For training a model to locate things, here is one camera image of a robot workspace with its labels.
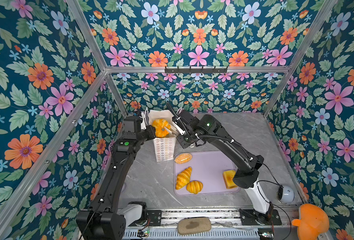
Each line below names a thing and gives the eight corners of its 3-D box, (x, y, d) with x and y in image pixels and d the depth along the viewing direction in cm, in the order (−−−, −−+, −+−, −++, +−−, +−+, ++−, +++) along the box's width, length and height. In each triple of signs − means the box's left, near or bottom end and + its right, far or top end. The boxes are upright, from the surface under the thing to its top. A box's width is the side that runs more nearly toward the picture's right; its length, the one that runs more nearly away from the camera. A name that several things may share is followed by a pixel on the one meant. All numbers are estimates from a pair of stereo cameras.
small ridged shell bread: (186, 194, 82) (186, 192, 79) (186, 182, 86) (186, 180, 83) (202, 194, 82) (203, 192, 79) (202, 182, 86) (202, 180, 83)
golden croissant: (177, 191, 83) (177, 189, 80) (171, 180, 86) (170, 178, 84) (197, 177, 88) (197, 175, 85) (189, 167, 91) (189, 165, 89)
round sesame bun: (175, 164, 94) (175, 161, 90) (176, 156, 98) (175, 152, 94) (192, 164, 94) (192, 161, 90) (192, 156, 97) (192, 152, 94)
